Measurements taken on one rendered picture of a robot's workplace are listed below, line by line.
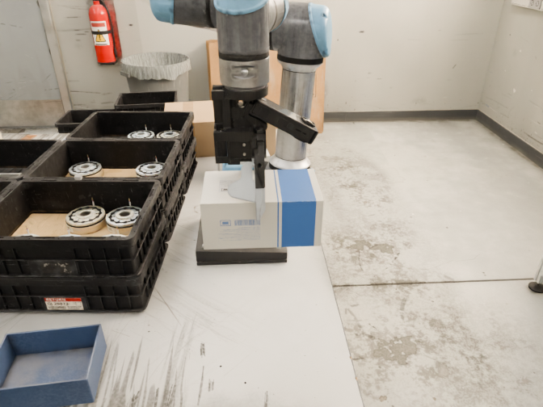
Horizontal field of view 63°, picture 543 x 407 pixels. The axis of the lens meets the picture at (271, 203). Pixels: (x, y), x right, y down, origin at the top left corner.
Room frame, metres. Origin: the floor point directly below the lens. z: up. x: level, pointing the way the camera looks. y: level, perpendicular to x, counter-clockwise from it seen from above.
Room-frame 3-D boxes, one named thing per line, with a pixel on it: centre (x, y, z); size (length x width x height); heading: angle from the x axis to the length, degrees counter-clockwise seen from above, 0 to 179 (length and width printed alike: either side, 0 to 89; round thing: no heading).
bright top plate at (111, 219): (1.04, 0.40, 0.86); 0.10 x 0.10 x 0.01
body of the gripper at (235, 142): (0.68, 0.05, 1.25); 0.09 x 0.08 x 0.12; 93
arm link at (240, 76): (0.67, 0.04, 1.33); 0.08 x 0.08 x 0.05
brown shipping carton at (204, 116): (1.92, 0.37, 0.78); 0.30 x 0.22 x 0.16; 10
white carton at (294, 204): (0.68, 0.02, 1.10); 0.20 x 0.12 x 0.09; 93
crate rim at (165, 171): (1.27, 0.51, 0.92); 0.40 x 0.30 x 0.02; 90
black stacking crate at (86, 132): (1.57, 0.51, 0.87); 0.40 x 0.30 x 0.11; 90
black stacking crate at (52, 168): (1.27, 0.51, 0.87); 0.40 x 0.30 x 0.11; 90
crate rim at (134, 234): (0.97, 0.51, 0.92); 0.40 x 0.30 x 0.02; 90
